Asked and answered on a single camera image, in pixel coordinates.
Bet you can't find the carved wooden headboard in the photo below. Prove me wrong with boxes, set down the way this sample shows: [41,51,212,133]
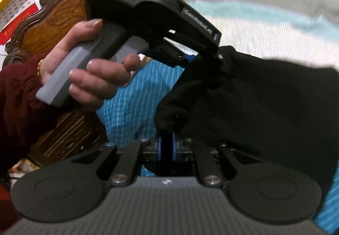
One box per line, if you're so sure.
[2,0,186,172]

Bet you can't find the wall calendar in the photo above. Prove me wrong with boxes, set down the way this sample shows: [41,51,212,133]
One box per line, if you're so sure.
[0,0,38,45]

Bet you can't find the person's left forearm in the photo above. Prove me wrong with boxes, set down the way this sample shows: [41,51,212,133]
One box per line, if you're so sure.
[0,54,67,172]

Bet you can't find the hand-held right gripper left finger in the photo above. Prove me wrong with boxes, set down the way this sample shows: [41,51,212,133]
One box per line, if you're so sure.
[71,136,163,187]

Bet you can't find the person's left hand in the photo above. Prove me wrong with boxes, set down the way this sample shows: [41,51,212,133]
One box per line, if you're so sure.
[39,18,141,111]

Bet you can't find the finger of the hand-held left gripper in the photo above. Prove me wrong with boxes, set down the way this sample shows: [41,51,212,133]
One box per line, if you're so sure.
[143,38,226,72]

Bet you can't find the striped teal grey blanket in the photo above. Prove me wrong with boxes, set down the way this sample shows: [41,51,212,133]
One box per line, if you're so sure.
[95,0,339,233]

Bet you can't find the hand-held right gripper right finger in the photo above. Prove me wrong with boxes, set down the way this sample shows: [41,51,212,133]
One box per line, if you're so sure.
[172,136,261,187]

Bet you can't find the black pants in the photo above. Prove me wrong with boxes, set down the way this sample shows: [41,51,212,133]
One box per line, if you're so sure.
[138,46,339,200]

